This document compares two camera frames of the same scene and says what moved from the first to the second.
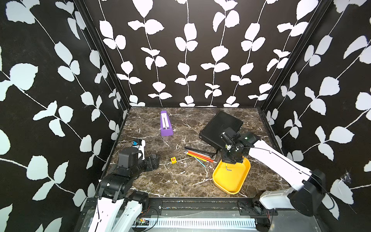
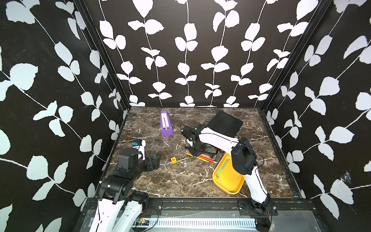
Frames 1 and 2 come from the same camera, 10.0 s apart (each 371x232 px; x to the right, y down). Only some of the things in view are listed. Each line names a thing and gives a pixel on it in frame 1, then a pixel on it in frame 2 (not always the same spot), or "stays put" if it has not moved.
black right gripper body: x=230 y=156 -> x=196 y=150
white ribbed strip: x=201 y=223 stays put
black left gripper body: x=147 y=164 stays put
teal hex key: x=200 y=162 -> x=222 y=167
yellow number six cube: x=174 y=160 stays put
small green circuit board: x=143 y=222 stays put
